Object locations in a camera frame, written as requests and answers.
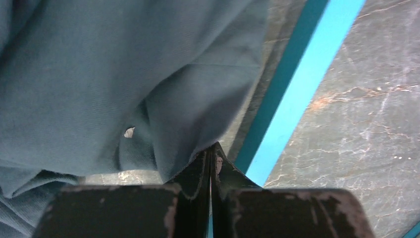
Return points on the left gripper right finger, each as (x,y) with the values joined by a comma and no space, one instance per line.
(243,209)

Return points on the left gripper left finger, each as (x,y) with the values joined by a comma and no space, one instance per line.
(176,209)

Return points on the blue picture frame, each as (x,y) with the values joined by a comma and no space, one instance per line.
(342,108)

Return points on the grey-blue cloth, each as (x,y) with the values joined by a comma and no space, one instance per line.
(102,86)

